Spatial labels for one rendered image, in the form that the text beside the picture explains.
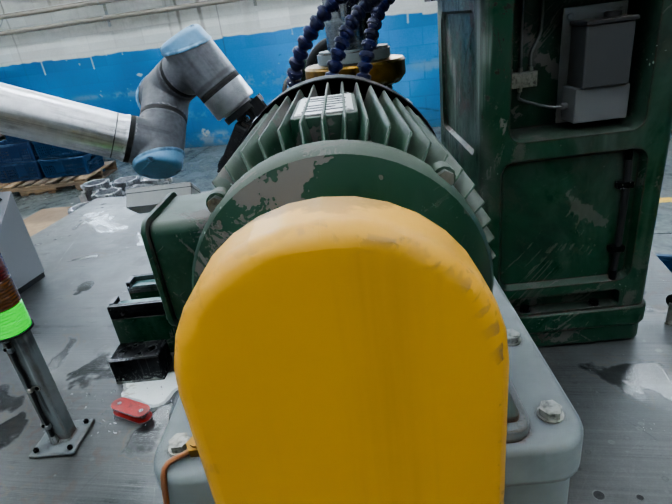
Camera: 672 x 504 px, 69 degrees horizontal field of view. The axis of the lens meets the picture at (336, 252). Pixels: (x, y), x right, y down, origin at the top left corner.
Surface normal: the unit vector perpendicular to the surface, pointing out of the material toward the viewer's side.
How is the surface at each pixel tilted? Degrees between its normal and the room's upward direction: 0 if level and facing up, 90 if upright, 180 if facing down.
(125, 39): 90
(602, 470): 0
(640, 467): 0
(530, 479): 90
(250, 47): 90
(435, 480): 90
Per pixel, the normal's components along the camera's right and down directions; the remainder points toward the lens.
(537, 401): -0.12, -0.90
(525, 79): 0.00, 0.43
